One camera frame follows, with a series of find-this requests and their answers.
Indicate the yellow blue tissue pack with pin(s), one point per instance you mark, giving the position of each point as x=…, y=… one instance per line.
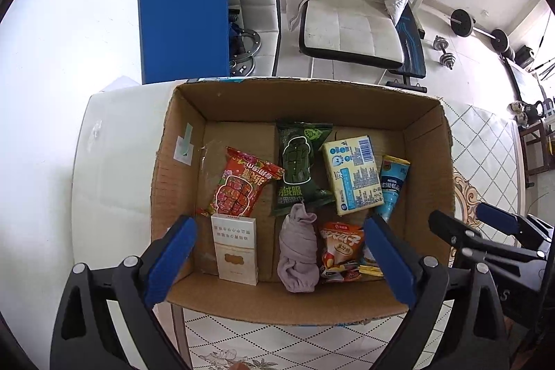
x=352, y=174

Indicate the dark green wipes pack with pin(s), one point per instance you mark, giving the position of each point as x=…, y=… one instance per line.
x=298, y=144

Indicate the red floral wipes pack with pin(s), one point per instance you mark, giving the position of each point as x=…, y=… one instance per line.
x=241, y=184

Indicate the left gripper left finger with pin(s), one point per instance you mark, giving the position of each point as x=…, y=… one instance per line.
x=85, y=336

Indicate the open cardboard box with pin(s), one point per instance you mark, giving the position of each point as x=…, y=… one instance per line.
x=257, y=147

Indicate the white carton box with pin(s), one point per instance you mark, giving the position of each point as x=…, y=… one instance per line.
x=235, y=246

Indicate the orange snack packet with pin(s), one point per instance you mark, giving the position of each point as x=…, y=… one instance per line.
x=342, y=255

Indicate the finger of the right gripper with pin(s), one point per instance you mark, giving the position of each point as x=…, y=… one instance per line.
x=530, y=231
x=469, y=246

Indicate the lilac towel cloth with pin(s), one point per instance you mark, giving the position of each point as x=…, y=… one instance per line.
x=298, y=247

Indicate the black barbell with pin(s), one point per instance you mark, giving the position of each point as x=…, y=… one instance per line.
x=463, y=25

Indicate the dark wooden stool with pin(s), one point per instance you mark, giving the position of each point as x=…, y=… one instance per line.
x=537, y=144

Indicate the chrome dumbbell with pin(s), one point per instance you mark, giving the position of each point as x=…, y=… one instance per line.
x=447, y=59

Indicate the white chair with jacket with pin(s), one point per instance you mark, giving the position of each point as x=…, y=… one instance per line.
x=350, y=31

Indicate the blue gold long packet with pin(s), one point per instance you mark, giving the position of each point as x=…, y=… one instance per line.
x=393, y=174

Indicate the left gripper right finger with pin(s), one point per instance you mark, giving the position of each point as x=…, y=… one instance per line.
x=475, y=336

